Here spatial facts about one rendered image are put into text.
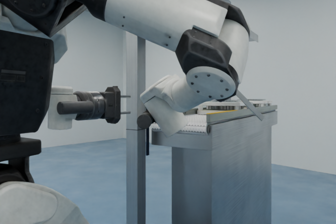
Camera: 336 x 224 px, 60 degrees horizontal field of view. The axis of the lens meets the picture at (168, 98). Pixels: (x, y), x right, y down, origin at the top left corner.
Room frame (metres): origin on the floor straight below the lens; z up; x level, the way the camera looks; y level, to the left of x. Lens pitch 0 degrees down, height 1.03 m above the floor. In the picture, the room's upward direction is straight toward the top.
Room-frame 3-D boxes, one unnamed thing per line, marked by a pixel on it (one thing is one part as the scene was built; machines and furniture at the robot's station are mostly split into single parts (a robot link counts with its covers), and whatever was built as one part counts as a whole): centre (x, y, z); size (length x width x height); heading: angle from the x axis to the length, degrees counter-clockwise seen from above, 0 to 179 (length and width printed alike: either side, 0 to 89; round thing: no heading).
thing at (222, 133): (1.76, -0.39, 0.86); 1.30 x 0.29 x 0.10; 149
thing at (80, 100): (0.83, 0.28, 0.99); 0.11 x 0.11 x 0.11; 51
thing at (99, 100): (0.93, 0.22, 1.00); 0.12 x 0.10 x 0.13; 141
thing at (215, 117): (1.68, -0.49, 0.94); 1.32 x 0.02 x 0.03; 149
